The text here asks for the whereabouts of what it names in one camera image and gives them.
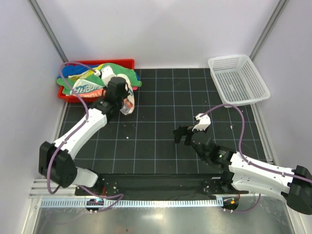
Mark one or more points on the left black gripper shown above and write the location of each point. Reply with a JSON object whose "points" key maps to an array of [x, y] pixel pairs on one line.
{"points": [[126, 94]]}

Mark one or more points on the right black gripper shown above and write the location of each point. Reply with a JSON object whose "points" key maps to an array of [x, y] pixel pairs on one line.
{"points": [[179, 133]]}

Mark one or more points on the printed rabbit towel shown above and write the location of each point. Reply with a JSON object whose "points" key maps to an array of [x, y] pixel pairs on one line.
{"points": [[92, 89]]}

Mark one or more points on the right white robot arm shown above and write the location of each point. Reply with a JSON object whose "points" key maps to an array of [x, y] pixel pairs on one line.
{"points": [[245, 174]]}

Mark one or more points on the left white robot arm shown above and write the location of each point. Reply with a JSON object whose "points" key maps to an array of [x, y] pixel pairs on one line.
{"points": [[56, 159]]}

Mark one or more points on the green towel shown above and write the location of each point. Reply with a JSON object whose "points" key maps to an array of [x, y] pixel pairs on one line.
{"points": [[120, 71]]}

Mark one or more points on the yellow white towel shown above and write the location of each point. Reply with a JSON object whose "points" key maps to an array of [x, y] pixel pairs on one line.
{"points": [[83, 75]]}

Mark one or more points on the black grid mat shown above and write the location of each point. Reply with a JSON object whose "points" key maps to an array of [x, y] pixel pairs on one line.
{"points": [[143, 142]]}

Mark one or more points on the blue towel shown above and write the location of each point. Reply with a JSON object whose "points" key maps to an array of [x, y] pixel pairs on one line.
{"points": [[74, 70]]}

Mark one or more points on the white perforated basket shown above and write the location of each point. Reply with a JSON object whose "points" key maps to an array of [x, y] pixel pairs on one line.
{"points": [[237, 80]]}

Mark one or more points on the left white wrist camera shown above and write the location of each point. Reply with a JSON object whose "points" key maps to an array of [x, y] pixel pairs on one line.
{"points": [[105, 73]]}

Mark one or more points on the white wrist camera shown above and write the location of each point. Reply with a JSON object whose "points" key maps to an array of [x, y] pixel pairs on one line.
{"points": [[202, 121], [105, 73]]}

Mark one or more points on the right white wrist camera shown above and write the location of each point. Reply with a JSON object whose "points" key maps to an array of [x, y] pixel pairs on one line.
{"points": [[202, 121]]}

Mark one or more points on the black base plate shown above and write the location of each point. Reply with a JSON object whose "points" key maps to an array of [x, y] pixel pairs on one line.
{"points": [[168, 187]]}

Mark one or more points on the aluminium frame rail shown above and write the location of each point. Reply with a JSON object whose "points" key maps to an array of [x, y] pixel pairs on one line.
{"points": [[39, 190]]}

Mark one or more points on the slotted cable duct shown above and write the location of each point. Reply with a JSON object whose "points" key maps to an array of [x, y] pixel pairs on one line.
{"points": [[98, 203]]}

